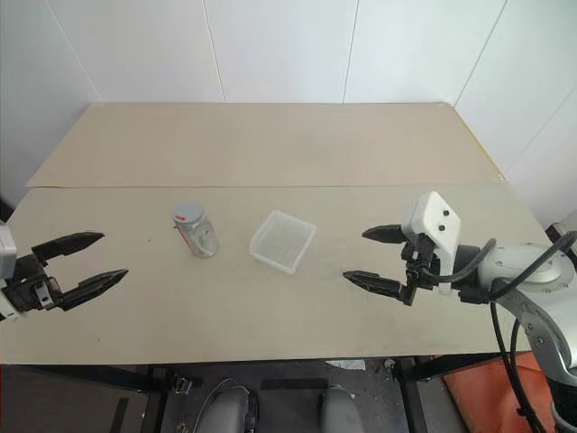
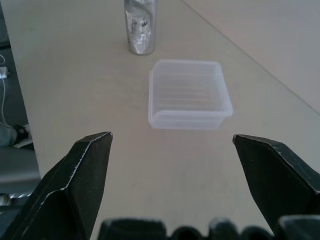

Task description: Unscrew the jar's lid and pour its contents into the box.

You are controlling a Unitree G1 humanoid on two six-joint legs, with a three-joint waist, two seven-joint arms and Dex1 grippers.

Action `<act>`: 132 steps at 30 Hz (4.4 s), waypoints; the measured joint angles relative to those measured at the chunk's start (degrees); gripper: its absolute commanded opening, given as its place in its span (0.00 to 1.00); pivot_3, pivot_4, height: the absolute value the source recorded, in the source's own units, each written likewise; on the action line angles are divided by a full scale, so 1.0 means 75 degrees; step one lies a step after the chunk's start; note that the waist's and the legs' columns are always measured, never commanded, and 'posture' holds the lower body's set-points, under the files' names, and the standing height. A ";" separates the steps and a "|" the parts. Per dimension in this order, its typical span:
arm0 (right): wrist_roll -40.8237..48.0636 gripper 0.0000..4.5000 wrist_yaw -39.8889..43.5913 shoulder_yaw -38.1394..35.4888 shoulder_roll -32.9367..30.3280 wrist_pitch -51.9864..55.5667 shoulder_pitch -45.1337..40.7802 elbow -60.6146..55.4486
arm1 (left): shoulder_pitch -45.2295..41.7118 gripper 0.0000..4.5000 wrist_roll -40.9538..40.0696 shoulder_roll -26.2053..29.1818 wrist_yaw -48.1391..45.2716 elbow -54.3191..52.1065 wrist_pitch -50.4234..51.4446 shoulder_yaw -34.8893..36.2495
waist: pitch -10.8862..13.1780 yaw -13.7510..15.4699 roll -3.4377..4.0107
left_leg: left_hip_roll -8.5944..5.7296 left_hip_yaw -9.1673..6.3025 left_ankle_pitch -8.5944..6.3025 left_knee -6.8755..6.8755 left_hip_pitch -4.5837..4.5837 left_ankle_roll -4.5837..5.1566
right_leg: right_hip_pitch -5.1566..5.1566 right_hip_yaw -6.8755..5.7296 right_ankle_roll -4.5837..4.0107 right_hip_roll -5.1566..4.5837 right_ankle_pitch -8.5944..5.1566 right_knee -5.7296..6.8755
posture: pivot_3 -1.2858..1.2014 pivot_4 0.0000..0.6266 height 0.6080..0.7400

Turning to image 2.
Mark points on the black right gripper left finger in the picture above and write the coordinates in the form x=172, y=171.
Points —
x=75, y=185

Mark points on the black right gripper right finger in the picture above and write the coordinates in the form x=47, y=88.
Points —
x=272, y=175

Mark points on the translucent square plastic container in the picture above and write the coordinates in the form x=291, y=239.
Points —
x=186, y=96

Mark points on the silver metal cylinder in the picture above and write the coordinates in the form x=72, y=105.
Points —
x=140, y=26

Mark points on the white power adapter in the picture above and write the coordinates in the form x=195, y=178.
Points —
x=3, y=72

